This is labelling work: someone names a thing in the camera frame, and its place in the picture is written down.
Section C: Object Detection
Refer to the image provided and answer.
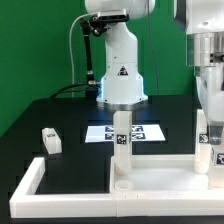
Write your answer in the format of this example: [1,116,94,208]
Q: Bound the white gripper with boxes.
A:
[195,65,224,145]

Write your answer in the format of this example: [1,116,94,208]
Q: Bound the white camera cable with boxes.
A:
[68,12,98,98]

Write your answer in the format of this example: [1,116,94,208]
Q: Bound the white L-shaped fence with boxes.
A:
[9,157,224,218]

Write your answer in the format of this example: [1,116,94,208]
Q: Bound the black grey camera on stand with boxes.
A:
[91,9,129,23]

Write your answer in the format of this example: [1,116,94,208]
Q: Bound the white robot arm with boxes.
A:
[85,0,224,145]

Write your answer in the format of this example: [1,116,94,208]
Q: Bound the black cables at base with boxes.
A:
[49,82,101,100]

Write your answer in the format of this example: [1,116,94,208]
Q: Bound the white desk top tray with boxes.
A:
[110,154,208,192]

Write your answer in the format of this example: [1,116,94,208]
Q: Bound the fiducial marker sheet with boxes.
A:
[85,124,165,143]

